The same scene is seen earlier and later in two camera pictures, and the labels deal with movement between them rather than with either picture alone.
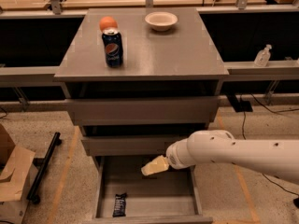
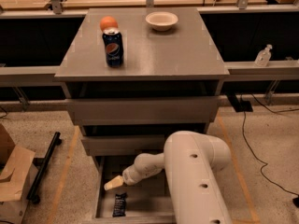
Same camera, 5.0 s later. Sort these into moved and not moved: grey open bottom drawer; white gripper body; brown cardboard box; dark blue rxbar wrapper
Moved: white gripper body
Not moved: dark blue rxbar wrapper; brown cardboard box; grey open bottom drawer
